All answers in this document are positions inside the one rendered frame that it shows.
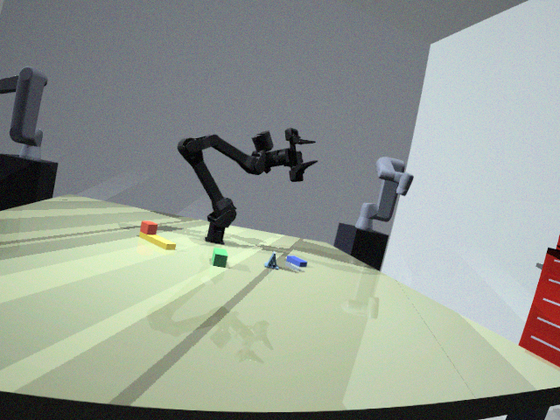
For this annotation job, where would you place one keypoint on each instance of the green cube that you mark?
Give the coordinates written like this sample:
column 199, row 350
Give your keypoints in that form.
column 220, row 257

